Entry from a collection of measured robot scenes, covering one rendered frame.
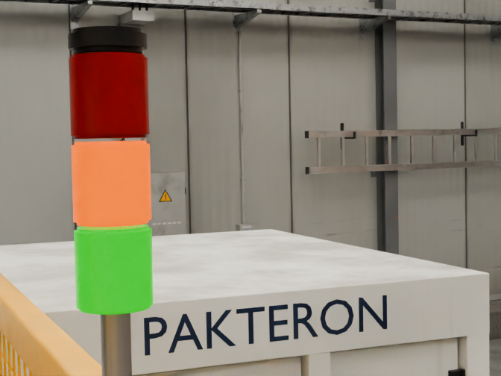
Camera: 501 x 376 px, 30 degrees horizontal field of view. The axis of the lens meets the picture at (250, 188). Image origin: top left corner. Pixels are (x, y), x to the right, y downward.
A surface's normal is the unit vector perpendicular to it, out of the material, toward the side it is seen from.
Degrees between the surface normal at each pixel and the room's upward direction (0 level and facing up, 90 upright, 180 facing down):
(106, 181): 90
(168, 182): 90
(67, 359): 0
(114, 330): 90
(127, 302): 90
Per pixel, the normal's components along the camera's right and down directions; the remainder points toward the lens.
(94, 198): -0.26, 0.06
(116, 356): 0.13, 0.05
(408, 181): 0.45, 0.04
